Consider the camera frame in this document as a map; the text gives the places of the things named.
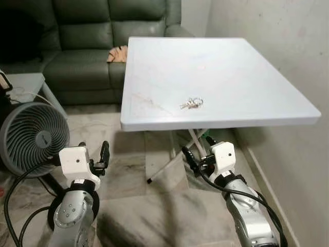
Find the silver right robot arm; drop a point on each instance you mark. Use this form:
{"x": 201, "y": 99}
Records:
{"x": 247, "y": 211}

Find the silver key bunch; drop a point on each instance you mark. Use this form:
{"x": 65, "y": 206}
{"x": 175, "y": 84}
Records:
{"x": 192, "y": 103}

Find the grey round floor fan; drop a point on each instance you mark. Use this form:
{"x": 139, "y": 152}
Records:
{"x": 31, "y": 136}

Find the white square folding table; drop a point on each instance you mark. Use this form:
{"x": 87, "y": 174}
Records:
{"x": 216, "y": 77}

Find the grey side table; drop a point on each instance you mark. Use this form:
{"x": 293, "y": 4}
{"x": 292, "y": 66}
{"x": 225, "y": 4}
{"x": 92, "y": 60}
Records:
{"x": 25, "y": 80}

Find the black and white device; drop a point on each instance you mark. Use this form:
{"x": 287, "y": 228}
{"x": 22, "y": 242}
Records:
{"x": 4, "y": 82}

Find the green leather sofa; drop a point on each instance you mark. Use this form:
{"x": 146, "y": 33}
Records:
{"x": 82, "y": 36}

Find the black cushion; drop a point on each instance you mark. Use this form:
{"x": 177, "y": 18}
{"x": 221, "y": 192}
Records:
{"x": 20, "y": 38}

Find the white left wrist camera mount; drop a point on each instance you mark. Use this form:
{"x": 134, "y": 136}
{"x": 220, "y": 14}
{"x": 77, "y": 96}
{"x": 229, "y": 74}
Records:
{"x": 75, "y": 160}

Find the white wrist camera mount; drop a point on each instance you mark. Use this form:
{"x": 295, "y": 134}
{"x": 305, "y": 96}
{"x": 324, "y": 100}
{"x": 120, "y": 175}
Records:
{"x": 222, "y": 157}
{"x": 75, "y": 160}

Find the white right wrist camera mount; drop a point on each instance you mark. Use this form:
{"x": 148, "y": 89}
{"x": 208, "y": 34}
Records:
{"x": 222, "y": 157}

